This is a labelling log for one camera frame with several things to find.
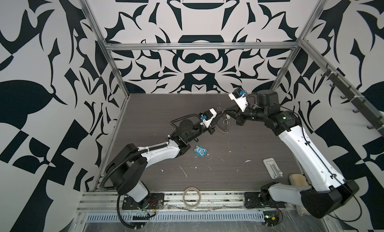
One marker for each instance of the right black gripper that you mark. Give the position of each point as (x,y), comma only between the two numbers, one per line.
(239,116)

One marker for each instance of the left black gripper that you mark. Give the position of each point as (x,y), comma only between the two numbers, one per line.
(209,128)

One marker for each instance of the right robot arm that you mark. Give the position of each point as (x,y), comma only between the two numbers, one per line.
(328,189)

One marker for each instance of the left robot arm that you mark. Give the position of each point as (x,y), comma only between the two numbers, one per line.
(126,169)

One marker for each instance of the blue owl eraser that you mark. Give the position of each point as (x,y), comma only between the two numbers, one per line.
(200,151)

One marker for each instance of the clear tape roll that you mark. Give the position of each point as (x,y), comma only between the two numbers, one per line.
(191,198)

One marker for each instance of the white door latch plate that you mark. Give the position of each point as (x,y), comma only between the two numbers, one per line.
(272,168)

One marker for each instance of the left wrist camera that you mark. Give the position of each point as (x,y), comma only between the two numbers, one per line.
(207,117)

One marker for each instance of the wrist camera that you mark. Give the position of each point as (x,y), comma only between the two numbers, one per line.
(239,95)
(207,117)

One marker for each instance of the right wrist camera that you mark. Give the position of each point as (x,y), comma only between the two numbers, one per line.
(239,95)

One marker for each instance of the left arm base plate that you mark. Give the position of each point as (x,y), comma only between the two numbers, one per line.
(152,201)

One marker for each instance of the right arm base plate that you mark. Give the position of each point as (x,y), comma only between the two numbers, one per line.
(253,200)

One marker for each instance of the white cable duct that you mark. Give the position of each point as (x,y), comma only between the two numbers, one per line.
(211,216)

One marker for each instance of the black wall hook rack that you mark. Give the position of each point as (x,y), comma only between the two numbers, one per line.
(351,94)

